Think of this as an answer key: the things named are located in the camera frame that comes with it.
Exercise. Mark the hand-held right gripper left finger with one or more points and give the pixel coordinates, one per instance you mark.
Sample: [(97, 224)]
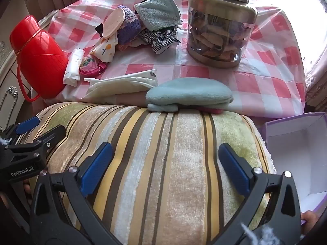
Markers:
[(97, 164)]

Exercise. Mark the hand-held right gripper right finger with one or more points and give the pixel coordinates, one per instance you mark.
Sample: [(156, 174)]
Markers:
[(235, 169)]

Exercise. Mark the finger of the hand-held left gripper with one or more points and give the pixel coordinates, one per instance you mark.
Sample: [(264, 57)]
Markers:
[(28, 123), (51, 135)]

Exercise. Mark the purple cardboard box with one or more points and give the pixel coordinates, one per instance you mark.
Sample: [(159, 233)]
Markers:
[(293, 158)]

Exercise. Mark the pink patterned pouch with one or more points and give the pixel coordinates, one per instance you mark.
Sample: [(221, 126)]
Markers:
[(90, 66)]

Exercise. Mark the teal terry towel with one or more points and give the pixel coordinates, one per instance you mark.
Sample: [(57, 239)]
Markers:
[(158, 12)]

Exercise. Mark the magenta knitted cloth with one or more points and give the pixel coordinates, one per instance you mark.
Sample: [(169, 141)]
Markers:
[(212, 110)]

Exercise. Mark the red thermos jug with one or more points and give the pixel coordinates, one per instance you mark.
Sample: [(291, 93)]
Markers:
[(38, 56)]

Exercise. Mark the light blue folded fleece towel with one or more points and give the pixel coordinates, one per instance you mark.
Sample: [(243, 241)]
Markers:
[(189, 91)]

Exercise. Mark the white floral cloth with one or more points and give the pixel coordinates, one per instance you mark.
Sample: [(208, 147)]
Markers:
[(104, 48)]

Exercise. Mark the red white checked tablecloth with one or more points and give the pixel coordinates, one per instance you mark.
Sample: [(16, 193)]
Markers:
[(255, 56)]

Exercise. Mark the mauve patterned curtain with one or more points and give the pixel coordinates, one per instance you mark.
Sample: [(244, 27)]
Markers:
[(316, 81)]

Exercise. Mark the round pink disc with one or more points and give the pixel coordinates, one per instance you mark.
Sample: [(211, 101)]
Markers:
[(112, 23)]

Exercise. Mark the purple knitted sock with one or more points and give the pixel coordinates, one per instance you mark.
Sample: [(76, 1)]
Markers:
[(129, 28)]

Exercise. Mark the glass jar with metal lid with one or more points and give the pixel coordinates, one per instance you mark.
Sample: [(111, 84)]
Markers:
[(217, 38)]

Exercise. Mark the black white houndstooth cloth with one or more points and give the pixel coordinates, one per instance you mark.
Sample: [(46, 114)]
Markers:
[(163, 42)]

